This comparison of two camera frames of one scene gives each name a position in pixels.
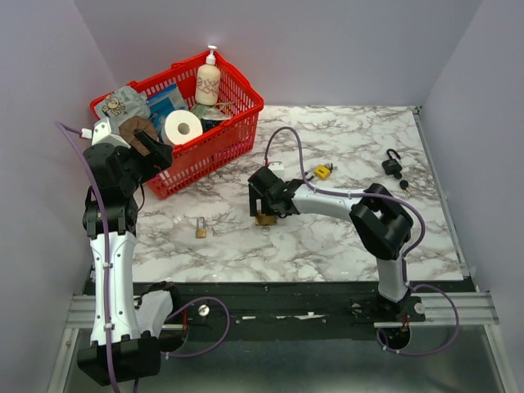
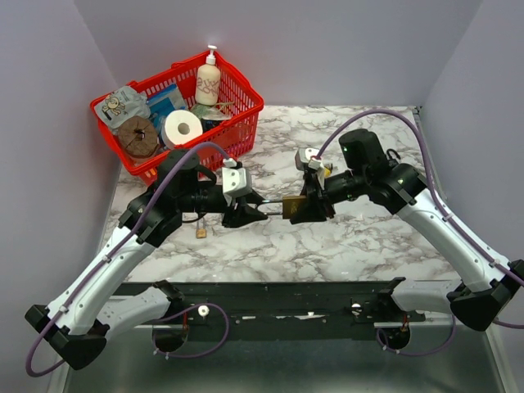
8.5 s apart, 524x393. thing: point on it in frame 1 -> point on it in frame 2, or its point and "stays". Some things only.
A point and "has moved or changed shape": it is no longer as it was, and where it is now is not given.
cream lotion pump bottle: x=208 y=80 stays
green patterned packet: x=212 y=112 stays
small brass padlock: x=201 y=232 stays
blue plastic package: x=164 y=102 stays
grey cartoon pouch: x=121 y=103 stays
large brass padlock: x=265 y=220 has moved or changed shape
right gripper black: x=253 y=196 -> x=315 y=207
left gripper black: x=160 y=157 -> x=245 y=214
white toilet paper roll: x=178 y=126 stays
